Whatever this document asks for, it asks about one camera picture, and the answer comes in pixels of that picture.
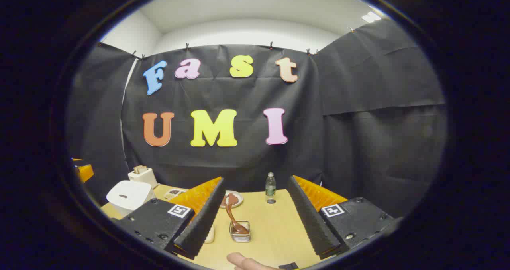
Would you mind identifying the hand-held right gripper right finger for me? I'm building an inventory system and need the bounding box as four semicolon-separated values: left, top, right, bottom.
286;175;395;260

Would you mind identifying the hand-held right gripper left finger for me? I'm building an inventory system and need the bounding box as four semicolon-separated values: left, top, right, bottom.
116;177;226;260

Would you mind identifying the brown wooden spoon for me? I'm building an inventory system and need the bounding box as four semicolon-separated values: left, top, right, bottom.
224;194;249;235

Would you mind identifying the white rice cooker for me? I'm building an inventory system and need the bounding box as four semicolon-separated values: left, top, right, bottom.
106;180;156;217

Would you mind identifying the white divided condiment tray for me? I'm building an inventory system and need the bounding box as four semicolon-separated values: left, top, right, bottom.
163;188;188;201

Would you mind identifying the white round plate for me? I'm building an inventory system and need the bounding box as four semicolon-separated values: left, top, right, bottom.
218;190;243;209

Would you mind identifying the clear plastic water bottle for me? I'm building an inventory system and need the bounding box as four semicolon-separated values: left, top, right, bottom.
265;172;277;204

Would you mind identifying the white toaster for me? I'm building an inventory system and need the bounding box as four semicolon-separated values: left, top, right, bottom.
127;165;159;189

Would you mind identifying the black backdrop cloth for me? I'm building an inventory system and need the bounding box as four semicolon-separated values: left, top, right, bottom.
66;19;447;219

